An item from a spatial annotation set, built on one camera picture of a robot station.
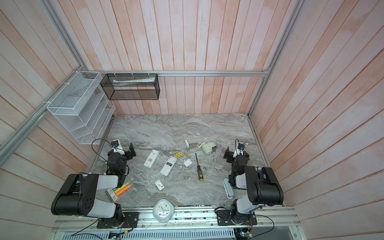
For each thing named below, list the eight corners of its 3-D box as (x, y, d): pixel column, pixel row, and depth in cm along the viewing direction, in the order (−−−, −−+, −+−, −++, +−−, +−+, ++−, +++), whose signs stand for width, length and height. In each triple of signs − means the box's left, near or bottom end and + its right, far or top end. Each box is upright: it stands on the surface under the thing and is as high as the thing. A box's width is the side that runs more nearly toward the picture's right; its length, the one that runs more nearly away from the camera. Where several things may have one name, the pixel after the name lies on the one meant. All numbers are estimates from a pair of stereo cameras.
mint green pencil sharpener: (205, 156, 99) (206, 152, 95) (201, 148, 103) (201, 144, 99) (216, 152, 101) (217, 148, 97) (212, 144, 105) (213, 140, 101)
